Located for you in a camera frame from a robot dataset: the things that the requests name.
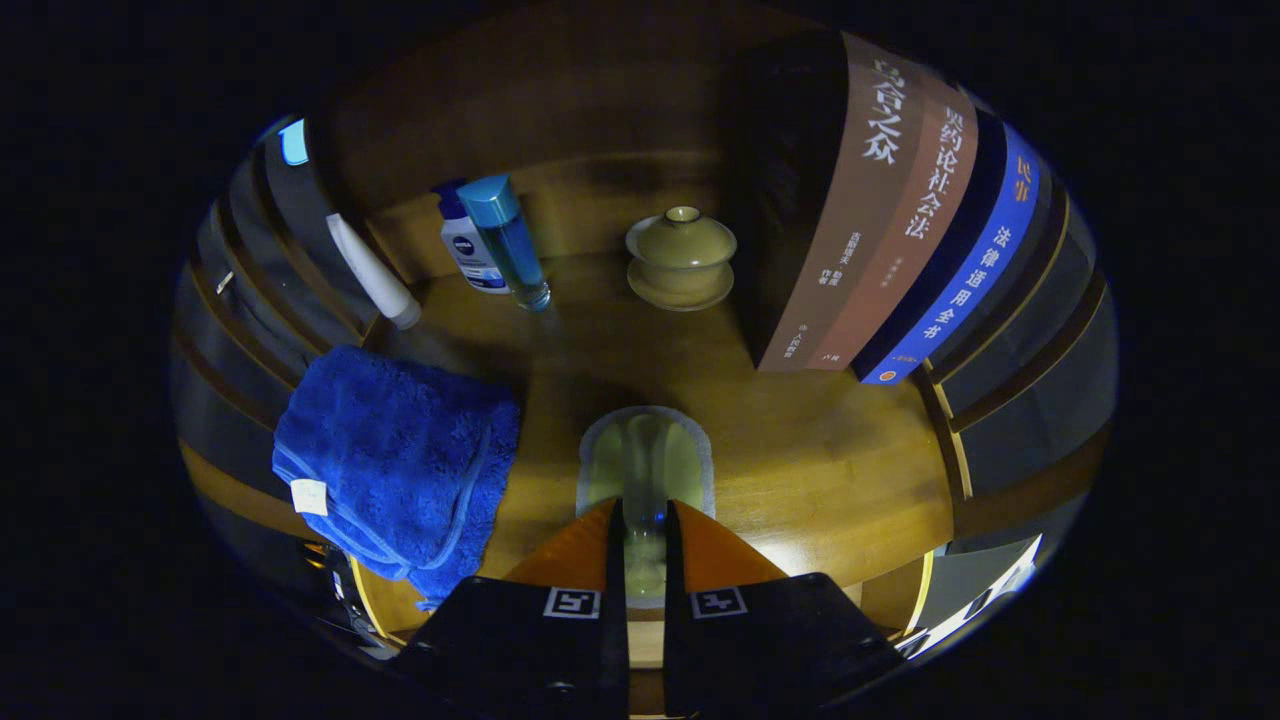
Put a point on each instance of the wooden cabinet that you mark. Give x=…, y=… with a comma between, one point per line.
x=600, y=100

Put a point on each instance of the white bottle with blue cap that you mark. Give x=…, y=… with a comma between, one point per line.
x=465, y=250

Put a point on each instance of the white tube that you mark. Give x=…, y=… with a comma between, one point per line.
x=375, y=275

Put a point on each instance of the blue book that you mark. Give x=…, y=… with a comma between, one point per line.
x=975, y=270

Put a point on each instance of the green brush with white base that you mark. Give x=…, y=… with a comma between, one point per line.
x=645, y=450

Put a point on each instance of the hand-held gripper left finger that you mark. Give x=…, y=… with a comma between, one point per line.
x=615, y=620

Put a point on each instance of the beige lidded tea cup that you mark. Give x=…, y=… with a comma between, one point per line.
x=682, y=255

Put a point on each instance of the blue towel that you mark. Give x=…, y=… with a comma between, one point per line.
x=390, y=450

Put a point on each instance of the dark brown book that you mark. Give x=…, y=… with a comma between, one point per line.
x=850, y=220

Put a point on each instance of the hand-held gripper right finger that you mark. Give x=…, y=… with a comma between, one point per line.
x=675, y=620

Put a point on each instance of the reddish brown book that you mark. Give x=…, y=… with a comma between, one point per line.
x=915, y=230

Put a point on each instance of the wooden countertop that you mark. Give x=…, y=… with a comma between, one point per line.
x=820, y=470

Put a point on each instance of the teal bottle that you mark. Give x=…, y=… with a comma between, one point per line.
x=510, y=245

